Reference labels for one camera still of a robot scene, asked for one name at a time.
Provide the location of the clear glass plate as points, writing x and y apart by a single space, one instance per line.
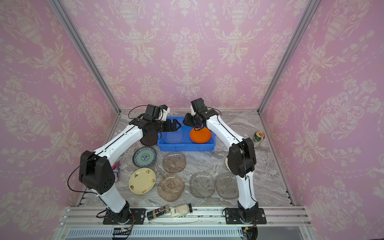
174 137

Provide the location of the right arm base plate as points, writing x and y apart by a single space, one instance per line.
235 216

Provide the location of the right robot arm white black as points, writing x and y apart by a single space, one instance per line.
241 159

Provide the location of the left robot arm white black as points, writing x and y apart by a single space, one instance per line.
95 169

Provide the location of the cream plate with dark patch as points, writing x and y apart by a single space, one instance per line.
227 165

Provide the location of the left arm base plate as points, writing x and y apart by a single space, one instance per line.
133 216

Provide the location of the orange plate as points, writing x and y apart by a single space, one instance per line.
200 136

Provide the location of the dark spice grinder bottle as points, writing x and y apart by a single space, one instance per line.
153 214

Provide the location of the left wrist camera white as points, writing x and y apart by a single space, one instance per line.
165 110

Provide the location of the yellow floral plate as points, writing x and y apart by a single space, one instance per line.
142 181

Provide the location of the blue plastic bin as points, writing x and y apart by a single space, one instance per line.
187 145

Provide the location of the black round plate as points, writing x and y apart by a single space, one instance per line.
149 138

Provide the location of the purple snack packet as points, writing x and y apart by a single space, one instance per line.
116 170

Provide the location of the aluminium front rail frame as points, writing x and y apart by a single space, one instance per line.
204 223

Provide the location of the white bottle black cap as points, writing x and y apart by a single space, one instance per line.
181 210

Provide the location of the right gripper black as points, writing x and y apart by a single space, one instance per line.
193 120

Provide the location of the teal patterned plate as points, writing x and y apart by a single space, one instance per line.
144 157

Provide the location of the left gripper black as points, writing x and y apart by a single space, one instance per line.
168 127

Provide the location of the green drink can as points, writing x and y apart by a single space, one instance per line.
258 138

